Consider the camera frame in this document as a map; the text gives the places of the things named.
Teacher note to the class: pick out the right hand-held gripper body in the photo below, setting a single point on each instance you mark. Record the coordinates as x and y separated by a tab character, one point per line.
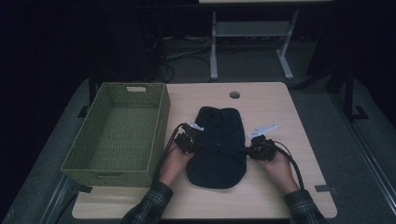
263	149

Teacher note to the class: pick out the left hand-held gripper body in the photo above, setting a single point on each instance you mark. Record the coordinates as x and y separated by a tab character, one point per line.
186	141

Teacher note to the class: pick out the dark navy garment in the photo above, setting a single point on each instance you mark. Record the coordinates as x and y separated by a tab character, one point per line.
218	161

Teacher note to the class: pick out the green woven basket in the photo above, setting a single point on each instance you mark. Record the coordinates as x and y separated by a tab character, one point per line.
124	133

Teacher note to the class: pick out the person's left hand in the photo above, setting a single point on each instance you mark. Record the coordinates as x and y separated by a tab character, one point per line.
174	165

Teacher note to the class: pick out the person's right hand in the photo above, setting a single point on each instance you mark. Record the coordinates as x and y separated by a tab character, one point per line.
280	174

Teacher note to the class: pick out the round table grommet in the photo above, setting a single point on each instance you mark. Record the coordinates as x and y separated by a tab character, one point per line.
234	95

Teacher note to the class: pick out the person's right plaid sleeve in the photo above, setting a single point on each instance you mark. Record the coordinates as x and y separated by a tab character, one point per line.
303	208

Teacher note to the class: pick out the person's plaid sleeve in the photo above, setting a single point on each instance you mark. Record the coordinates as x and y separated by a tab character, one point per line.
303	208
149	205

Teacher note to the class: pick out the grey tape strip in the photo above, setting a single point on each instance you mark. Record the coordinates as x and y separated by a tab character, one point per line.
324	188

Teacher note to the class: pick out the person's left plaid sleeve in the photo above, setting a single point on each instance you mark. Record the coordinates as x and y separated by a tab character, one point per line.
149	205

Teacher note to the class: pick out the black metal stand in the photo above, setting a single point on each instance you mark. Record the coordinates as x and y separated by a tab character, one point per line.
349	93

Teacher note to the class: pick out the metal floor rail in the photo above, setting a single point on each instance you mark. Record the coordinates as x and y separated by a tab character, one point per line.
57	199
367	155

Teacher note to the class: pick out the white metal desk frame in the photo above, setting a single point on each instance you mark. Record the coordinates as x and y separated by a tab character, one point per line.
249	28

